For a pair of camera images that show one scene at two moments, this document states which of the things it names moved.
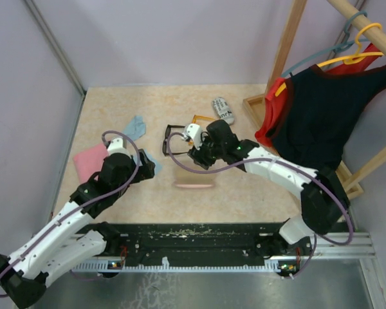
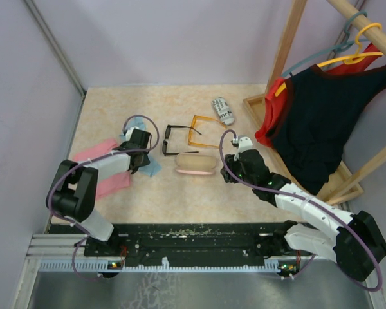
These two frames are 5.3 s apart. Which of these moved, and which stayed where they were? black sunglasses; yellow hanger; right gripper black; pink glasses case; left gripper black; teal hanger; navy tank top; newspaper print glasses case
Moved: right gripper black; left gripper black; pink glasses case
Stayed: newspaper print glasses case; yellow hanger; navy tank top; black sunglasses; teal hanger
